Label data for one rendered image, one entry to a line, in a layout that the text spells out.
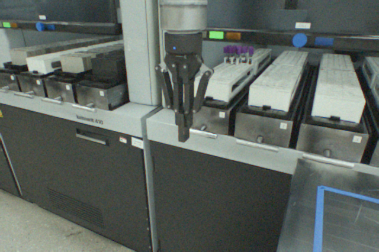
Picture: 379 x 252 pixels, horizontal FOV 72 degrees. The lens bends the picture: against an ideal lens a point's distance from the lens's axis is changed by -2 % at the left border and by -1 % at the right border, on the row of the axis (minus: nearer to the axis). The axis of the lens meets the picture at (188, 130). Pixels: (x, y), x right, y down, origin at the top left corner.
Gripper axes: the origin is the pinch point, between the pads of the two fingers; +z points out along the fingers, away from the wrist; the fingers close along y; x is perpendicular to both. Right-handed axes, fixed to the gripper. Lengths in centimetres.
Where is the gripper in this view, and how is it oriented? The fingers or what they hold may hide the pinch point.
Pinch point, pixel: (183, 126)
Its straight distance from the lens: 60.0
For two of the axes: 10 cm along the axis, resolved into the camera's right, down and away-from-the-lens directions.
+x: -4.4, 3.9, -8.1
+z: 0.0, 9.0, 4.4
